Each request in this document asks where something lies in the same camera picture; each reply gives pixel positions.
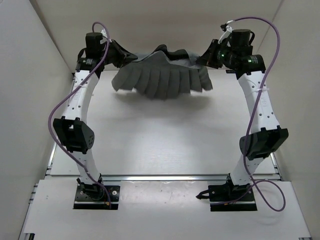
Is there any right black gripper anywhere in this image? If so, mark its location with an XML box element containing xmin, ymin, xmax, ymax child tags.
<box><xmin>197</xmin><ymin>40</ymin><xmax>237</xmax><ymax>70</ymax></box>

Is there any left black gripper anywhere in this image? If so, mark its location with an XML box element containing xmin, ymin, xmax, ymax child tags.
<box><xmin>102</xmin><ymin>38</ymin><xmax>139</xmax><ymax>67</ymax></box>

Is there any purple cable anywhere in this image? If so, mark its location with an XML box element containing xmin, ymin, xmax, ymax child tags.
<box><xmin>47</xmin><ymin>21</ymin><xmax>112</xmax><ymax>198</ymax></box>
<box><xmin>226</xmin><ymin>16</ymin><xmax>286</xmax><ymax>213</ymax></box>

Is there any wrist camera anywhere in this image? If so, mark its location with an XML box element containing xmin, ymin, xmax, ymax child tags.
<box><xmin>218</xmin><ymin>20</ymin><xmax>235</xmax><ymax>44</ymax></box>
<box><xmin>101</xmin><ymin>28</ymin><xmax>112</xmax><ymax>42</ymax></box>

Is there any aluminium front rail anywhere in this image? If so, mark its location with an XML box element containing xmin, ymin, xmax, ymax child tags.
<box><xmin>102</xmin><ymin>174</ymin><xmax>228</xmax><ymax>182</ymax></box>

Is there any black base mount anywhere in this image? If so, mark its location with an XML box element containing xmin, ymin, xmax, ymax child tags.
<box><xmin>73</xmin><ymin>185</ymin><xmax>121</xmax><ymax>210</ymax></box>
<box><xmin>196</xmin><ymin>183</ymin><xmax>258</xmax><ymax>212</ymax></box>

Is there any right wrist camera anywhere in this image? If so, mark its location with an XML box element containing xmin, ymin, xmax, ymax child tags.
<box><xmin>218</xmin><ymin>20</ymin><xmax>235</xmax><ymax>44</ymax></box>

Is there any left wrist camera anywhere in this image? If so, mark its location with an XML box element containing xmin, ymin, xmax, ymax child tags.
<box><xmin>101</xmin><ymin>28</ymin><xmax>112</xmax><ymax>42</ymax></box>

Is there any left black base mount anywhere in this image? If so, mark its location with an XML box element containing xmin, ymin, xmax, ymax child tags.
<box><xmin>73</xmin><ymin>185</ymin><xmax>121</xmax><ymax>210</ymax></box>

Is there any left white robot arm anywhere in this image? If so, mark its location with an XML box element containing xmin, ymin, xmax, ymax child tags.
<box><xmin>53</xmin><ymin>32</ymin><xmax>136</xmax><ymax>199</ymax></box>

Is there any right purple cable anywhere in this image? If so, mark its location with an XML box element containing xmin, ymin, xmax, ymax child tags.
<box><xmin>226</xmin><ymin>16</ymin><xmax>286</xmax><ymax>213</ymax></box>

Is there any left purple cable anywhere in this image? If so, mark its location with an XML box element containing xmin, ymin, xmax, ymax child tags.
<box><xmin>47</xmin><ymin>21</ymin><xmax>112</xmax><ymax>198</ymax></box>

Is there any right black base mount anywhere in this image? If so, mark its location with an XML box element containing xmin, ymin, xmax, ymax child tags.
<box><xmin>196</xmin><ymin>183</ymin><xmax>258</xmax><ymax>212</ymax></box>

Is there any right blue corner sticker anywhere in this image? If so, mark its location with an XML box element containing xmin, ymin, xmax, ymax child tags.
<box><xmin>225</xmin><ymin>69</ymin><xmax>236</xmax><ymax>74</ymax></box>

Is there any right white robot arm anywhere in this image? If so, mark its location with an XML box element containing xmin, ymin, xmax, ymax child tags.
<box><xmin>197</xmin><ymin>25</ymin><xmax>289</xmax><ymax>200</ymax></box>

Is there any grey pleated skirt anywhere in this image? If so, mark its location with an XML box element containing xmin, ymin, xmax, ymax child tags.
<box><xmin>111</xmin><ymin>44</ymin><xmax>213</xmax><ymax>100</ymax></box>

